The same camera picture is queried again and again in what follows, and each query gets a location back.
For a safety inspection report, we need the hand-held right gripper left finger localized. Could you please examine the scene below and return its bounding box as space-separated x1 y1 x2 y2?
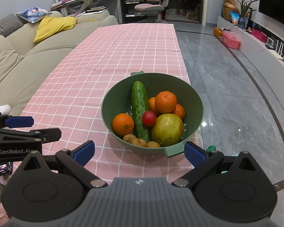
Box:
21 140 108 188

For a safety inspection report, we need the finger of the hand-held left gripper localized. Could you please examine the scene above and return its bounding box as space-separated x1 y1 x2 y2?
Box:
0 112 34 128
0 128 62 145

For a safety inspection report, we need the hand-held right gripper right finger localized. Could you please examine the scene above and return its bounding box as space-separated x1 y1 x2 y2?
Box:
172 141 256 187

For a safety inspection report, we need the yellow-green pear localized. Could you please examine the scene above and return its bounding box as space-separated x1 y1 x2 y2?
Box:
151 113 184 147

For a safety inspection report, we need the orange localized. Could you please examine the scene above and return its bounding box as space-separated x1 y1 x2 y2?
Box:
147 96 161 117
112 113 135 137
172 103 186 121
154 91 177 114

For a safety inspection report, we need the red cherry tomato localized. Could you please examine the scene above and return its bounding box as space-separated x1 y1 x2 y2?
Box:
142 111 157 126

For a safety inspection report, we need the green colander bowl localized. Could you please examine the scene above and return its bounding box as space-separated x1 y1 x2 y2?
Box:
101 71 204 158

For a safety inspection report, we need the green cucumber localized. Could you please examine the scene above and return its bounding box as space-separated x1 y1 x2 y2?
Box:
131 81 152 143

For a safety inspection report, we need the black smartphone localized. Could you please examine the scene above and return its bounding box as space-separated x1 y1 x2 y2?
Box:
0 161 14 176

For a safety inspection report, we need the white plush object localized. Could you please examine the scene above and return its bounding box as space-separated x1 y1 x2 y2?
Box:
0 104 12 116

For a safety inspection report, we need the beige sofa cushion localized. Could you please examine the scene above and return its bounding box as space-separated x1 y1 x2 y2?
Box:
0 35 25 94

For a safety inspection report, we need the beige sofa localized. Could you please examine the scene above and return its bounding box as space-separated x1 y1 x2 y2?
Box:
0 11 119 114

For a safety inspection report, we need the yellow pillow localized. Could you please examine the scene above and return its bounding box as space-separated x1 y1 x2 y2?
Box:
33 16 78 43

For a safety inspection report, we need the pink checkered tablecloth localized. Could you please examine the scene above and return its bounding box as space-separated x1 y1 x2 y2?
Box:
0 23 199 190

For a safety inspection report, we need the blue printed cushion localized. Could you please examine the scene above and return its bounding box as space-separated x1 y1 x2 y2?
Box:
16 7 53 23

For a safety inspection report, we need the pink storage box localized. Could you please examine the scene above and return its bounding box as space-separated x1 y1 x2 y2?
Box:
222 31 241 50

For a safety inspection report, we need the white media cabinet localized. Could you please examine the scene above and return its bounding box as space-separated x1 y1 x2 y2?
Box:
214 16 284 128

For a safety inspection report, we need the book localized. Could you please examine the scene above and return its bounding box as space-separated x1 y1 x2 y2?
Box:
85 6 108 13

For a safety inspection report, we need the white router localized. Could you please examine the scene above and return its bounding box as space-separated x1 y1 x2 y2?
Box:
272 40 284 61

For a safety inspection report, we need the magenta box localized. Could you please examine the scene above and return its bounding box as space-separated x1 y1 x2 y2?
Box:
251 28 268 43

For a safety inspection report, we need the blue snack bag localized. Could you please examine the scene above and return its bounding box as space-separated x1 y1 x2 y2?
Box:
229 11 240 25

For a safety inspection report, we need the gold vase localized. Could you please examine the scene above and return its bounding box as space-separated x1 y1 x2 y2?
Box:
222 2 239 22

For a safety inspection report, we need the green potted plant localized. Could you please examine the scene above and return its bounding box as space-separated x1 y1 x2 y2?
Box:
236 0 259 29

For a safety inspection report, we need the pink office chair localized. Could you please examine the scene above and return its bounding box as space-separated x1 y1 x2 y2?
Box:
134 0 171 20

